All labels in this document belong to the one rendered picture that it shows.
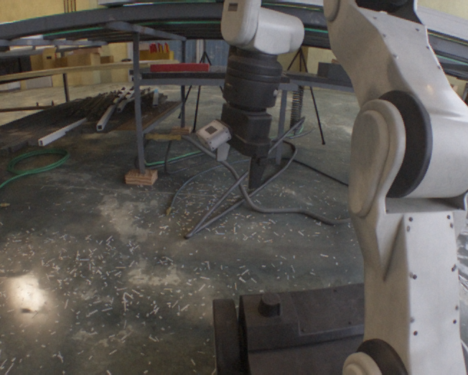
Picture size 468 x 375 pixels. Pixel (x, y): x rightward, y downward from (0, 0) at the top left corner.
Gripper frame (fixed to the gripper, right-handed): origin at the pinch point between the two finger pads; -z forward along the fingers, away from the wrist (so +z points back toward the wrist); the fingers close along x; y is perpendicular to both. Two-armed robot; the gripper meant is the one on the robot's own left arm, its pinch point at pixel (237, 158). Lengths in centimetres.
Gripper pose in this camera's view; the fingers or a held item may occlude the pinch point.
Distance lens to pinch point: 50.6
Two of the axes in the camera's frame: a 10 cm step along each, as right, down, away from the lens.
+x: -5.6, -5.4, 6.3
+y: -8.1, 2.1, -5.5
